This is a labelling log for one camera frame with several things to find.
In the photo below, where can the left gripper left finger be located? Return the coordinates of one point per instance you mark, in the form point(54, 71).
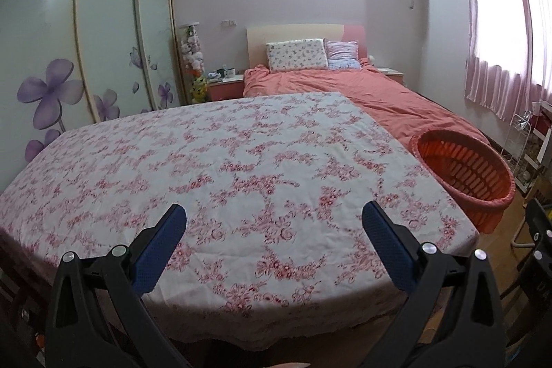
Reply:
point(153, 248)

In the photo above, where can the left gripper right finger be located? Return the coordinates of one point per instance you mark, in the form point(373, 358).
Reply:
point(394, 245)

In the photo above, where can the red laundry basket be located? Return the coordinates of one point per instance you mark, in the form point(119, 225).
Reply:
point(474, 175)

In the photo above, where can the floral tablecloth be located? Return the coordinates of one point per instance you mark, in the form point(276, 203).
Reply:
point(273, 189)

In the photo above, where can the coral bed duvet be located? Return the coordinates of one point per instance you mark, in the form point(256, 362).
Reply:
point(403, 112)

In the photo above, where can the right nightstand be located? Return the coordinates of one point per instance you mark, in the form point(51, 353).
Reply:
point(395, 75)

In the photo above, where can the pink left nightstand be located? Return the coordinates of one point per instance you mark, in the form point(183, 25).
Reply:
point(227, 89)

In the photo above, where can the pink striped pillow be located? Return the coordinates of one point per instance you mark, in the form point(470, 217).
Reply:
point(342, 54)

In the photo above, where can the plush toy stack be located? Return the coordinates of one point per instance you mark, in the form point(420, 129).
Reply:
point(195, 82)

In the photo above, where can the floral white pillow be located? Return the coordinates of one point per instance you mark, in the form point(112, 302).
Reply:
point(291, 55)

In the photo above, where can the pink curtain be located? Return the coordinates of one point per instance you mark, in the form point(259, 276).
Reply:
point(509, 62)

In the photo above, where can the glass floral wardrobe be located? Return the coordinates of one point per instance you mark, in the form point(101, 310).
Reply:
point(69, 63)

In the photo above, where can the white wire shelf rack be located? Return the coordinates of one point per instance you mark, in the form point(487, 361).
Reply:
point(527, 149)

